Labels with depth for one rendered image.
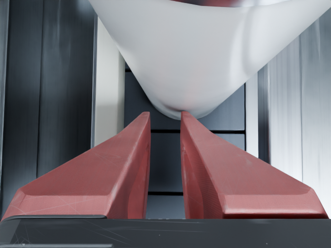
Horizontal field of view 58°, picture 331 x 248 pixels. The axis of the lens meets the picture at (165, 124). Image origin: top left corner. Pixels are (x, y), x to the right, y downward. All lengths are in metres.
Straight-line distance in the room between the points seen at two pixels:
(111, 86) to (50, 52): 0.12
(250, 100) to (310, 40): 0.09
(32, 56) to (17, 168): 0.08
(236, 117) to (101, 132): 0.08
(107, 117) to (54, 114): 0.11
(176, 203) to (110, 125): 0.07
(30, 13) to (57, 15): 0.03
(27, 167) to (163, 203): 0.11
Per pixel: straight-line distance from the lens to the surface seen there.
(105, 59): 0.16
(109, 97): 0.16
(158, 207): 0.19
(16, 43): 0.23
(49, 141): 0.26
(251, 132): 0.19
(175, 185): 0.19
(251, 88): 0.20
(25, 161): 0.24
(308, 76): 0.26
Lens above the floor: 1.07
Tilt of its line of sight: 86 degrees down
